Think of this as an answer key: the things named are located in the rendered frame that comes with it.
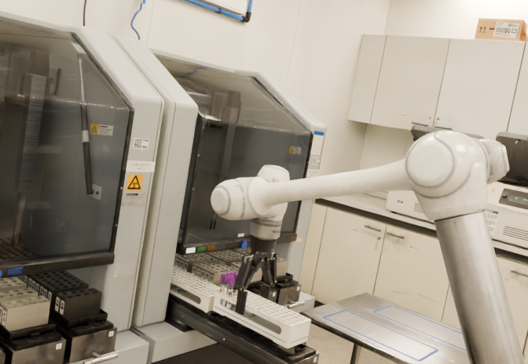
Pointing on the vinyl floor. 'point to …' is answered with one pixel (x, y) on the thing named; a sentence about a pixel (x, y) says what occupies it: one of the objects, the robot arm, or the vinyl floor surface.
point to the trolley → (390, 331)
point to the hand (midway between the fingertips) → (252, 303)
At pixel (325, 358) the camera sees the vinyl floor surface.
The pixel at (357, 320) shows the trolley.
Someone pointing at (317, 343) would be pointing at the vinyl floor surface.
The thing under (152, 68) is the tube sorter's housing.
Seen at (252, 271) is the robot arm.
